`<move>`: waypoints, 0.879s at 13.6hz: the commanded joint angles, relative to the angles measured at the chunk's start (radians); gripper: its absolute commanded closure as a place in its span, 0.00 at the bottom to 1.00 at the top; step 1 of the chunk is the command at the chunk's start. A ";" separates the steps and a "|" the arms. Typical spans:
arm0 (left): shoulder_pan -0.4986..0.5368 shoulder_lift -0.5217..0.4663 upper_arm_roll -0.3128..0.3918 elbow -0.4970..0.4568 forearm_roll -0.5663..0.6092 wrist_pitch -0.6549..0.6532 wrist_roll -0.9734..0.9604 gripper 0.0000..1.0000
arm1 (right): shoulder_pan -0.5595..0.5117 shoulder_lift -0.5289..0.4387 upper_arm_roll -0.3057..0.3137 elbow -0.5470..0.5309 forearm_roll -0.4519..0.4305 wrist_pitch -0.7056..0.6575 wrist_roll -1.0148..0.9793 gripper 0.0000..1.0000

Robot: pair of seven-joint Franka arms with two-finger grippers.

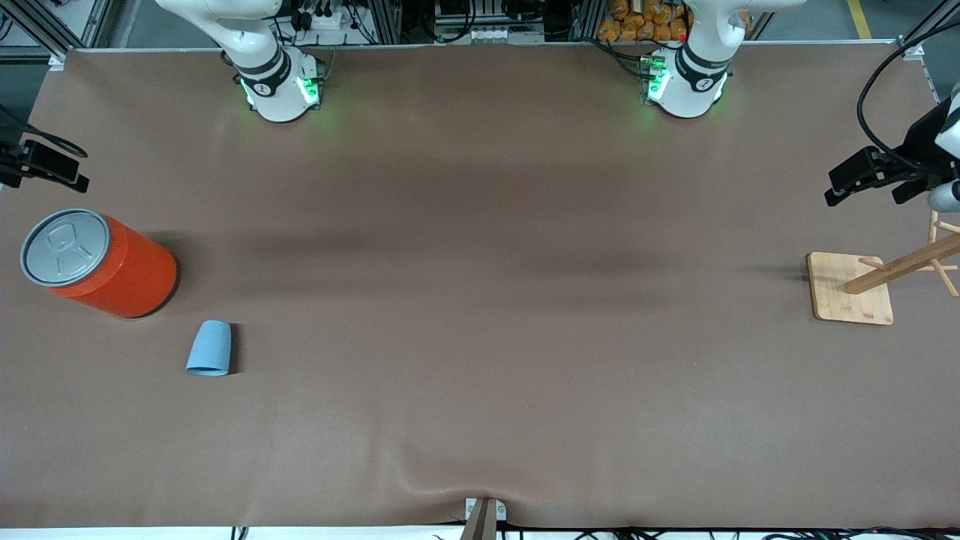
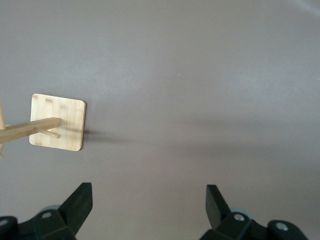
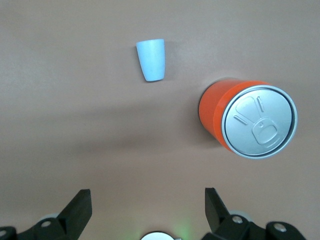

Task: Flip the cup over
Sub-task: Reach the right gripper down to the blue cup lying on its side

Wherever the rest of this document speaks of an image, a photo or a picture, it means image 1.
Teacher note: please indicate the white power strip black plugs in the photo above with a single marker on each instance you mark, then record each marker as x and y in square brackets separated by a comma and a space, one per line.
[330, 19]

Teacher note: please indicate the light blue plastic cup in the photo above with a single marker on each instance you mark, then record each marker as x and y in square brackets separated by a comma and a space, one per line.
[210, 349]

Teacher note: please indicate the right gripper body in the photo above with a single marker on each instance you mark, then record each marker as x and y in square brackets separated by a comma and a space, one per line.
[9, 159]

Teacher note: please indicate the wooden mug rack stand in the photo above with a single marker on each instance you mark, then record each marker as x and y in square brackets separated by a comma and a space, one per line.
[851, 292]

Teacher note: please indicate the brown table mat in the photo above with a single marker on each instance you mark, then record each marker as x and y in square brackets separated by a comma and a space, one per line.
[480, 225]

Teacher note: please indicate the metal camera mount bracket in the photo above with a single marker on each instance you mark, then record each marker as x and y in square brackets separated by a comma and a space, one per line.
[484, 517]

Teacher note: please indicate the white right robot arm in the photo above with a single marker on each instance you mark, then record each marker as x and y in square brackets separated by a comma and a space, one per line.
[274, 82]

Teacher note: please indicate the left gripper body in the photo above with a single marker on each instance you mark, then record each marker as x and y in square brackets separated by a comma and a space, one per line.
[922, 142]

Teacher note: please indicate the aluminium frame structure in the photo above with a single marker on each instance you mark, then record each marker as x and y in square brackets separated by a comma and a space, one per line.
[45, 26]
[926, 37]

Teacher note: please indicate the large orange can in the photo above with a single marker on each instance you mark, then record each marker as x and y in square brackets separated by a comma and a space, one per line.
[127, 270]

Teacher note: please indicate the bag of orange snacks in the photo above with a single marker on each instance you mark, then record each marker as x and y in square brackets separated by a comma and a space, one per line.
[645, 26]

